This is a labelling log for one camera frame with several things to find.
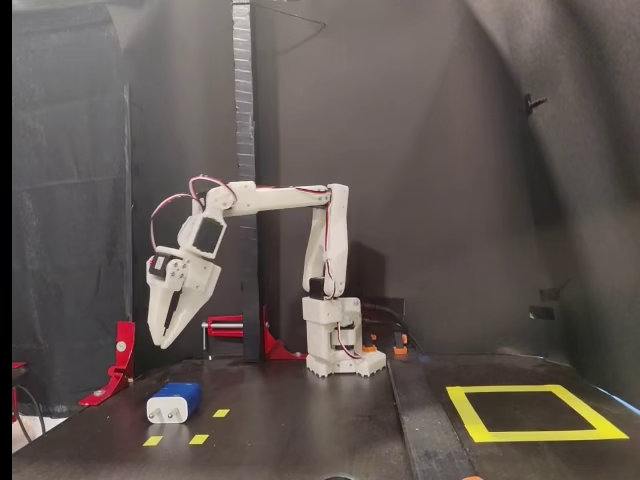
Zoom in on white moving gripper finger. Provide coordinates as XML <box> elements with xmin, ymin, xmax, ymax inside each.
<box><xmin>147</xmin><ymin>282</ymin><xmax>179</xmax><ymax>350</ymax></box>

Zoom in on white fixed gripper finger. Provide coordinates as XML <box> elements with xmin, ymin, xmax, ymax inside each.
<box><xmin>163</xmin><ymin>287</ymin><xmax>214</xmax><ymax>350</ymax></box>

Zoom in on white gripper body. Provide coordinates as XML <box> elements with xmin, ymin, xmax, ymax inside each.
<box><xmin>145</xmin><ymin>245</ymin><xmax>223</xmax><ymax>294</ymax></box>

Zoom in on blue and white charger block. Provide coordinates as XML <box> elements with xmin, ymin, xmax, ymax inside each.
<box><xmin>145</xmin><ymin>382</ymin><xmax>204</xmax><ymax>426</ymax></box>

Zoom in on red screw clamp silver bar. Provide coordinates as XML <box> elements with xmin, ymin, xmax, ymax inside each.
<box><xmin>201</xmin><ymin>314</ymin><xmax>245</xmax><ymax>352</ymax></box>

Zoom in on black mesh curtain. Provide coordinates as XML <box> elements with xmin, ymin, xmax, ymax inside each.
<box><xmin>12</xmin><ymin>4</ymin><xmax>134</xmax><ymax>416</ymax></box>

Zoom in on black backdrop clip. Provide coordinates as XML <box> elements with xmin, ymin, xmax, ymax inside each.
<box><xmin>523</xmin><ymin>92</ymin><xmax>549</xmax><ymax>117</ymax></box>

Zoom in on yellow tape square outline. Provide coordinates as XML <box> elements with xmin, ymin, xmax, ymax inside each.
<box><xmin>445</xmin><ymin>384</ymin><xmax>630</xmax><ymax>445</ymax></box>

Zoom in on red metal corner bracket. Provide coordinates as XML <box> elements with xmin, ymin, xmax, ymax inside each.
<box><xmin>78</xmin><ymin>320</ymin><xmax>137</xmax><ymax>407</ymax></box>
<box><xmin>262</xmin><ymin>303</ymin><xmax>309</xmax><ymax>362</ymax></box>

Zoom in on red white gripper servo cable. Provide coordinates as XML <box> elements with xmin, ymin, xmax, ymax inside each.
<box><xmin>150</xmin><ymin>196</ymin><xmax>205</xmax><ymax>252</ymax></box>

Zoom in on red white wrist servo cable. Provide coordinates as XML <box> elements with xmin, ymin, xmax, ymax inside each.
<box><xmin>188</xmin><ymin>174</ymin><xmax>237</xmax><ymax>202</ymax></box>

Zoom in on red white upper arm cable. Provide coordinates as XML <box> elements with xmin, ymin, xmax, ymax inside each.
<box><xmin>319</xmin><ymin>193</ymin><xmax>342</xmax><ymax>301</ymax></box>

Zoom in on thin black cable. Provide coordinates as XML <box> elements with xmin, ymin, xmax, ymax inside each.
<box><xmin>12</xmin><ymin>384</ymin><xmax>47</xmax><ymax>444</ymax></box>

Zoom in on black foam board post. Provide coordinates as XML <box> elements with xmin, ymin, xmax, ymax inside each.
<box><xmin>232</xmin><ymin>0</ymin><xmax>264</xmax><ymax>364</ymax></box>

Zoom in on thin black wire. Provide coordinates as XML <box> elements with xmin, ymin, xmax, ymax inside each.
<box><xmin>252</xmin><ymin>3</ymin><xmax>329</xmax><ymax>54</ymax></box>

